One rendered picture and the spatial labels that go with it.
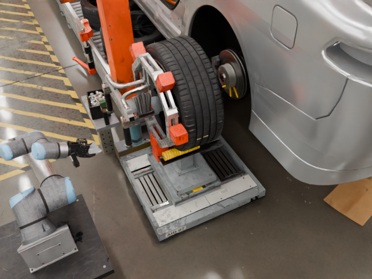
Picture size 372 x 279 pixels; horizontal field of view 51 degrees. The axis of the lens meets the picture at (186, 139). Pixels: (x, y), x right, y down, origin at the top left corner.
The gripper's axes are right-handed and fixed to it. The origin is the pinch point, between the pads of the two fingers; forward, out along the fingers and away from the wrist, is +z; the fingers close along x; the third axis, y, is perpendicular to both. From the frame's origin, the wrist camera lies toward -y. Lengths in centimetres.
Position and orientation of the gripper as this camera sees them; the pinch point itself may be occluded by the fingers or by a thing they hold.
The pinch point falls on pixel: (99, 151)
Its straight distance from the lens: 230.9
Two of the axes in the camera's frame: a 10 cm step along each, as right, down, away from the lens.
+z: 7.9, -0.3, 6.1
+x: -5.1, -5.8, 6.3
